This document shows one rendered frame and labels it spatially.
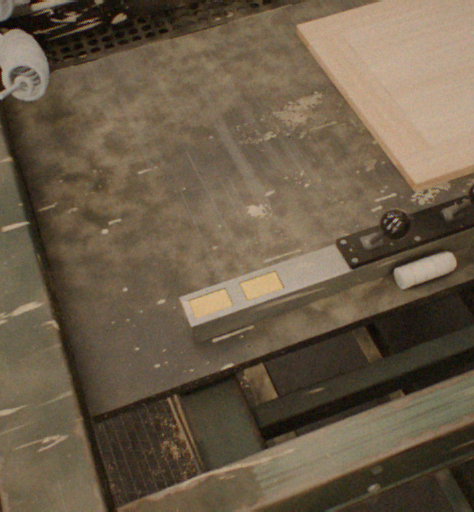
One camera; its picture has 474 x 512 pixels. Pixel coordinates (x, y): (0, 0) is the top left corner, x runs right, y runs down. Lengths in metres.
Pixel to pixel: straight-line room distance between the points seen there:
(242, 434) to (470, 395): 0.28
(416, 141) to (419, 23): 0.31
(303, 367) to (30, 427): 2.35
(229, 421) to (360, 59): 0.68
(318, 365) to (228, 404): 2.11
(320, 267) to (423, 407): 0.23
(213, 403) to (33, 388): 0.23
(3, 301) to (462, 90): 0.79
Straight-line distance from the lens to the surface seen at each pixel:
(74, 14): 1.51
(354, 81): 1.32
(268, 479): 0.85
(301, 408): 1.00
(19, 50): 1.15
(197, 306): 0.98
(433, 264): 1.04
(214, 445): 0.97
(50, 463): 0.84
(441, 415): 0.90
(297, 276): 1.00
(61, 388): 0.88
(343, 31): 1.43
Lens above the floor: 2.21
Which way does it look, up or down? 38 degrees down
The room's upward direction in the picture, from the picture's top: 79 degrees counter-clockwise
